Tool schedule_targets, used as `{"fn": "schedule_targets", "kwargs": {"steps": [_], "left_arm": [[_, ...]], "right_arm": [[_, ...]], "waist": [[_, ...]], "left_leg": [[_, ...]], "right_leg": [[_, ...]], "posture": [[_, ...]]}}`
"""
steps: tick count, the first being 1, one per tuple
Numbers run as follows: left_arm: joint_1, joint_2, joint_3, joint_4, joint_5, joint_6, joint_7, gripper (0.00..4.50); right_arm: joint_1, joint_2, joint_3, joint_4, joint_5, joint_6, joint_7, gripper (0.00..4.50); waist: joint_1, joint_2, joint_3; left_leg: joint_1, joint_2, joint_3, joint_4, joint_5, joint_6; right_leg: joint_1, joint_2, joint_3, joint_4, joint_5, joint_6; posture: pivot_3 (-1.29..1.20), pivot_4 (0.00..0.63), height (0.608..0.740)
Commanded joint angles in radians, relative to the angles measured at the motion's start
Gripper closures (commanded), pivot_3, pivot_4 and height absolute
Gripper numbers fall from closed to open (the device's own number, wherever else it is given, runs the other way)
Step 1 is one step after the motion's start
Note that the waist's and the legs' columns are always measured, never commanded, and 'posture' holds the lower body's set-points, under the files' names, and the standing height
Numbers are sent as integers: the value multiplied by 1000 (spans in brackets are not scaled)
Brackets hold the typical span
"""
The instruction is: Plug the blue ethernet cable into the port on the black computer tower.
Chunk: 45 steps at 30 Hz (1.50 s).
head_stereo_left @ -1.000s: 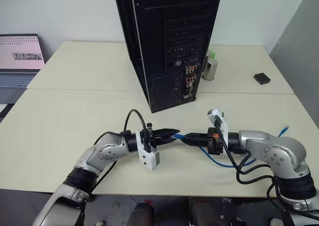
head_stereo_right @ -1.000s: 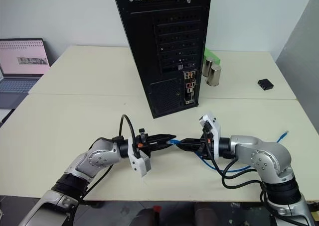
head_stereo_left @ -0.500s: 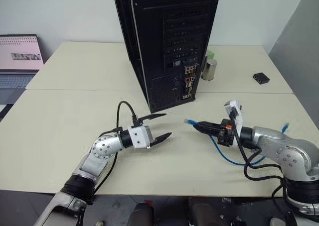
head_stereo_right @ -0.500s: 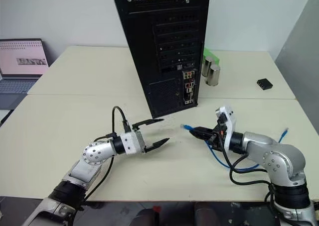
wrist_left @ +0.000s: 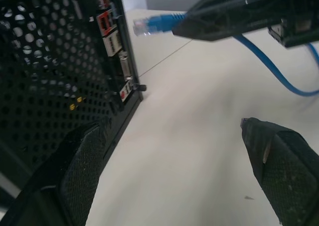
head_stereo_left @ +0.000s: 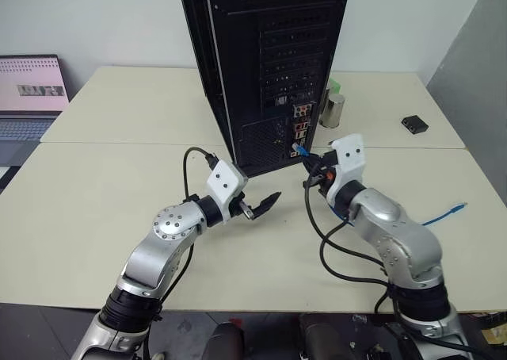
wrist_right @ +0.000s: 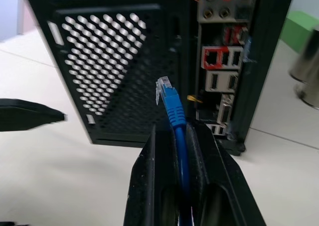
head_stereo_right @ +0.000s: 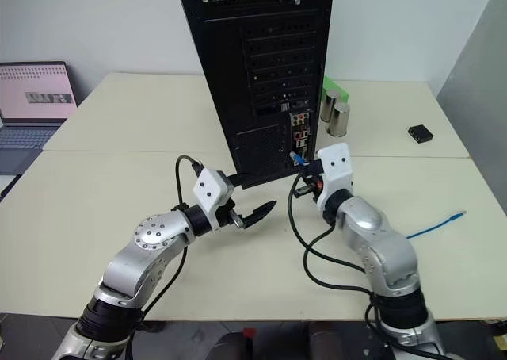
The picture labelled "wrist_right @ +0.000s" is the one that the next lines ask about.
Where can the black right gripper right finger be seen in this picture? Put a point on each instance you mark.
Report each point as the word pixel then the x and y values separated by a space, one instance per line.
pixel 219 181

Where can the green box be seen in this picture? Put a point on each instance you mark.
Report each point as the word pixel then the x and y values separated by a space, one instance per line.
pixel 296 29

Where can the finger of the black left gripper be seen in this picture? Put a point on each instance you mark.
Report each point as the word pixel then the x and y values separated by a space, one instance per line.
pixel 27 115

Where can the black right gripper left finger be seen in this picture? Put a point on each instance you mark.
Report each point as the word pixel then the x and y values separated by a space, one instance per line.
pixel 144 186

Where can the silver metal cylinder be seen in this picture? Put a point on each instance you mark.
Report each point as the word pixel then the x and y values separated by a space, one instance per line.
pixel 307 61

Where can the black computer tower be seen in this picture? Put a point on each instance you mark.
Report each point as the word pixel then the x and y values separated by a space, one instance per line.
pixel 159 61

